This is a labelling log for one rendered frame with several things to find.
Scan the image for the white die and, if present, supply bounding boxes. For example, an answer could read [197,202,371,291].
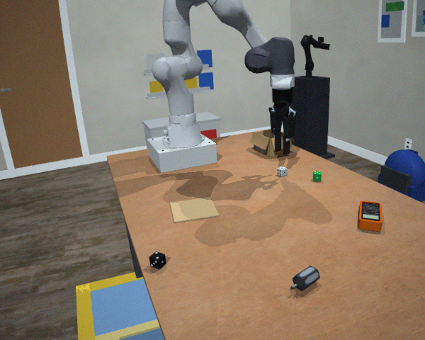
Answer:
[277,166,287,176]

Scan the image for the orange digital multimeter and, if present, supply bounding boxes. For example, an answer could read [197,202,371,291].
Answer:
[358,200,383,232]

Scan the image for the green die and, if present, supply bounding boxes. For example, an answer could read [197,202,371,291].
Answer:
[313,171,322,181]

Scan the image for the beige square mat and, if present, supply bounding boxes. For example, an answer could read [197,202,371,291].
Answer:
[170,197,220,223]

